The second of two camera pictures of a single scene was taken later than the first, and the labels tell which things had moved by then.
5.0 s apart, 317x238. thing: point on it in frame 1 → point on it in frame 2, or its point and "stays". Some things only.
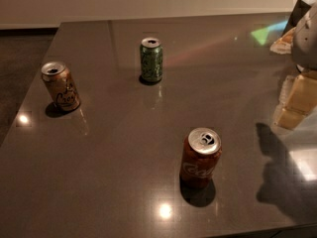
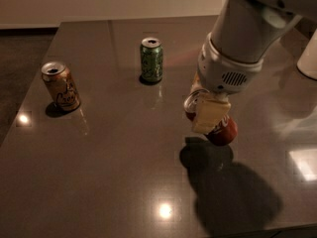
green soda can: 152,59 stays
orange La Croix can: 61,85 stays
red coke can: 201,151 → 224,131
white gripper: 306,45 → 220,70
